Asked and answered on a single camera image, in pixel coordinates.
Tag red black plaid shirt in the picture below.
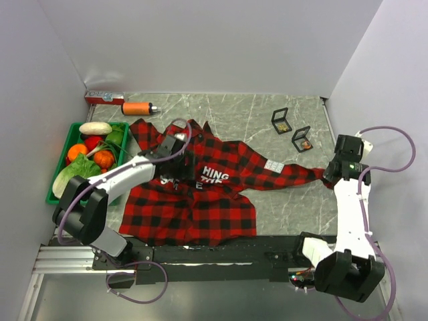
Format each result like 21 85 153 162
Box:
118 119 324 246

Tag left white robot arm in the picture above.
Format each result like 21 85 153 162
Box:
52 134 195 269

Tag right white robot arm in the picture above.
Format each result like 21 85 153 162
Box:
292 134 385 303

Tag black case with orange brooch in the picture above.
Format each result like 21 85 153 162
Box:
292 126 313 153

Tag black case with gold brooch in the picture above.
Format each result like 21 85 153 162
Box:
271 107 292 134

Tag toy green pepper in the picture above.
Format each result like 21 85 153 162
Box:
104 130 124 146

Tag toy orange pumpkin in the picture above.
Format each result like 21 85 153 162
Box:
93 150 116 169

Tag orange cylindrical bottle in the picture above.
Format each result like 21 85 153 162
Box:
121 102 161 116

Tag toy red tomato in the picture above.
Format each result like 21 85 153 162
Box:
84 136 103 152

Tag toy white radish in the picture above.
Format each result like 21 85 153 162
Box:
79 122 112 136

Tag toy napa cabbage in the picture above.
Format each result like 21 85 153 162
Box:
52 154 101 199

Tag green plastic basket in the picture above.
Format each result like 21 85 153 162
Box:
45 122 129 205

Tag red rectangular box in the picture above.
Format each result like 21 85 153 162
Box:
84 90 126 105

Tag toy orange fruit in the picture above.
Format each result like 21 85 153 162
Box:
67 144 89 162

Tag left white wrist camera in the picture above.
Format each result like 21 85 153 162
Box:
167 124 189 142

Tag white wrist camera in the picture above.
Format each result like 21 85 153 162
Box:
167 124 189 142
354 131 374 160

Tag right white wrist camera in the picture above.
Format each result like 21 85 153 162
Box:
354 131 374 160

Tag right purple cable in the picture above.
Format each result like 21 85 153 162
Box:
294 125 417 318

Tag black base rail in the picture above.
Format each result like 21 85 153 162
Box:
92 235 310 285

